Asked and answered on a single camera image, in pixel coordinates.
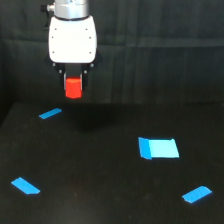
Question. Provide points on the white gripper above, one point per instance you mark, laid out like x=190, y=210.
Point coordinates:
x=73, y=42

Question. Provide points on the red hexagonal block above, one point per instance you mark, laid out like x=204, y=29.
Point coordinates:
x=73, y=88

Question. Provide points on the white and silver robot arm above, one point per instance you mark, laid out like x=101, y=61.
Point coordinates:
x=66, y=10

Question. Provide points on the blue tape strip top left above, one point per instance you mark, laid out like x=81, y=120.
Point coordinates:
x=50, y=113

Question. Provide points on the blue tape strip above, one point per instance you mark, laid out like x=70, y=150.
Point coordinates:
x=25, y=186
x=196, y=194
x=50, y=113

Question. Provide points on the black backdrop curtain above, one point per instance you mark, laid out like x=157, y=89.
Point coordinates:
x=154, y=52

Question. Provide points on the light blue paper square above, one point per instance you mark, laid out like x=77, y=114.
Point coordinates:
x=164, y=148

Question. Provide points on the blue tape strip bottom left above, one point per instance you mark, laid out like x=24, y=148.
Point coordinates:
x=25, y=186

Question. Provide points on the blue tape strip bottom right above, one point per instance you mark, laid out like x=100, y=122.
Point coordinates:
x=196, y=194

